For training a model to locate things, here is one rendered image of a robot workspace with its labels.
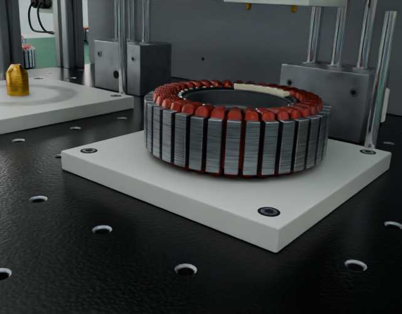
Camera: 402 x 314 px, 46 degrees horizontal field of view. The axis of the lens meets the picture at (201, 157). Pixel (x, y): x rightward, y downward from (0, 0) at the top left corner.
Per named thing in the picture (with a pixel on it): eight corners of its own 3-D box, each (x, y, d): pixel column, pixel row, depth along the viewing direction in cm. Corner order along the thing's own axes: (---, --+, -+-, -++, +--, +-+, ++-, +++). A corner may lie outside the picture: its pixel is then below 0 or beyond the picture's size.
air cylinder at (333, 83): (358, 144, 37) (369, 73, 35) (274, 126, 41) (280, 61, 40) (380, 132, 41) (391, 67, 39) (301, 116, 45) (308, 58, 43)
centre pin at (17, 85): (14, 96, 42) (12, 66, 42) (2, 93, 44) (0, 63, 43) (33, 94, 44) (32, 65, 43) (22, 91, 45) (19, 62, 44)
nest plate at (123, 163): (276, 254, 20) (279, 228, 20) (61, 169, 29) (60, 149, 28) (389, 169, 31) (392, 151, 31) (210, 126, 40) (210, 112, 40)
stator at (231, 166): (272, 202, 22) (279, 125, 21) (105, 152, 28) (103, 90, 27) (350, 149, 31) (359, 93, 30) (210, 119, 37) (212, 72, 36)
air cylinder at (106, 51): (139, 96, 51) (139, 43, 49) (94, 86, 55) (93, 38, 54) (170, 91, 55) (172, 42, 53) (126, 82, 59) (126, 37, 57)
